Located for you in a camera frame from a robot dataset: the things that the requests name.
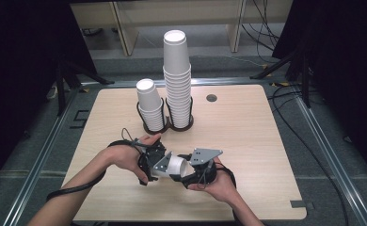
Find person's right hand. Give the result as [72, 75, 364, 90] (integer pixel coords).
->
[187, 157, 236, 203]

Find black metal stand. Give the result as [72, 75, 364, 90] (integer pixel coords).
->
[55, 58, 116, 117]
[249, 46, 313, 109]

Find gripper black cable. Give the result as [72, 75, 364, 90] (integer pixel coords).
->
[45, 127, 161, 202]
[215, 165, 238, 190]

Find light wooden desk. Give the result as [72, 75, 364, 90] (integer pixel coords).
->
[70, 0, 295, 57]

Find person's left hand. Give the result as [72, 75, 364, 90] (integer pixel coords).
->
[101, 133, 163, 186]

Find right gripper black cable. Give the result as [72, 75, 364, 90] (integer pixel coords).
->
[215, 165, 238, 190]

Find metal floor rail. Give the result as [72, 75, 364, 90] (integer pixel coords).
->
[292, 87, 367, 226]
[2, 87, 80, 226]

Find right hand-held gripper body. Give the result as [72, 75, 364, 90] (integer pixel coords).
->
[177, 148, 224, 189]

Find tall stack of white cups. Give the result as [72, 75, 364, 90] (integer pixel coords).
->
[162, 29, 193, 129]

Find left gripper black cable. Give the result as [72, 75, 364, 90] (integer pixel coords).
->
[45, 127, 161, 202]

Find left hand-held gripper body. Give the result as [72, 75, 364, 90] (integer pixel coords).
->
[136, 140, 173, 186]

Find black wire cup holder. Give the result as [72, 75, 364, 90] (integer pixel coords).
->
[136, 96, 195, 137]

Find bundle of black floor cables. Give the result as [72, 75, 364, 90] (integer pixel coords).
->
[241, 0, 287, 53]

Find short stack of white cups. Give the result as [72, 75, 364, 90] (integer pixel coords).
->
[136, 78, 166, 133]

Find single white paper cup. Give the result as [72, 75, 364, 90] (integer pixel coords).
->
[154, 153, 189, 179]

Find long black floor cable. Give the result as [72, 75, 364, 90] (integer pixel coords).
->
[267, 83, 351, 226]

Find thin pale floor cable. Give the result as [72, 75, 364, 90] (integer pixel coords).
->
[190, 54, 268, 69]

